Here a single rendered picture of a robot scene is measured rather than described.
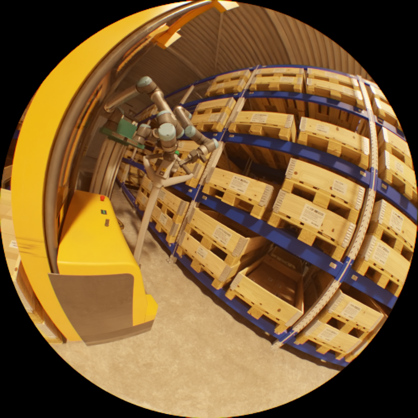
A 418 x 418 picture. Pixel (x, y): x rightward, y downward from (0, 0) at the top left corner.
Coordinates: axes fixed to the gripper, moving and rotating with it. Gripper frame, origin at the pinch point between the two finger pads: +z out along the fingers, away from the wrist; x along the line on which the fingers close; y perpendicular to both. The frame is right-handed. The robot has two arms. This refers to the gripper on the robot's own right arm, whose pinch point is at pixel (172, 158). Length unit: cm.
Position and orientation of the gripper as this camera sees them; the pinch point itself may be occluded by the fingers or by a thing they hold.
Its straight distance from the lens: 101.3
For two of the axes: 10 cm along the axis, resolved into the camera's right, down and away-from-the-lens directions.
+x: 3.7, -9.2, 1.4
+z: -1.5, 0.9, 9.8
